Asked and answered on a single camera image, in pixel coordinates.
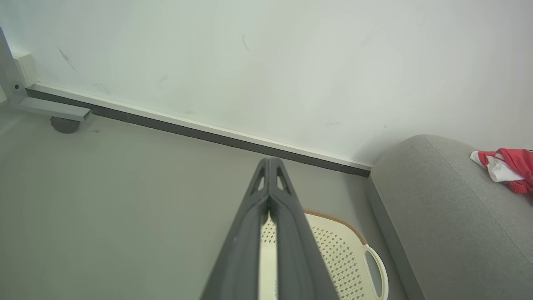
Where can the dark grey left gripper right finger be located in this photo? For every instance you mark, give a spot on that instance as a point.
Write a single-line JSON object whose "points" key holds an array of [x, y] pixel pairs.
{"points": [[297, 258]]}

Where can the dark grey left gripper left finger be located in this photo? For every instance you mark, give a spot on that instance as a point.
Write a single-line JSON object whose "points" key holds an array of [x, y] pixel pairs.
{"points": [[239, 250]]}

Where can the red white sports jersey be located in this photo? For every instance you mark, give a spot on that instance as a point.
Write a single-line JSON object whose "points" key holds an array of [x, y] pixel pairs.
{"points": [[510, 166]]}

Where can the cream perforated laundry basket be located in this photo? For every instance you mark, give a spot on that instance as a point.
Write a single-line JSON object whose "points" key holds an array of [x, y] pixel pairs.
{"points": [[341, 258]]}

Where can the white black baseboard strip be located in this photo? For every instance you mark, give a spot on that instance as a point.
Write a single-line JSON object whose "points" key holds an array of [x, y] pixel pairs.
{"points": [[187, 127]]}

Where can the grey fabric sofa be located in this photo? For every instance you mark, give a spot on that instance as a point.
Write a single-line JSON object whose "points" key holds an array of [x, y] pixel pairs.
{"points": [[458, 225]]}

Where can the grey metal stand with caster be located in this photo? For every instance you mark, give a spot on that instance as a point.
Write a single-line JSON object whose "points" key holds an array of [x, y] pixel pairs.
{"points": [[46, 109]]}

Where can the beige wall corner box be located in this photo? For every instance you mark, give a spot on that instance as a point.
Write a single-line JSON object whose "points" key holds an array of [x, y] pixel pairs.
{"points": [[26, 68]]}

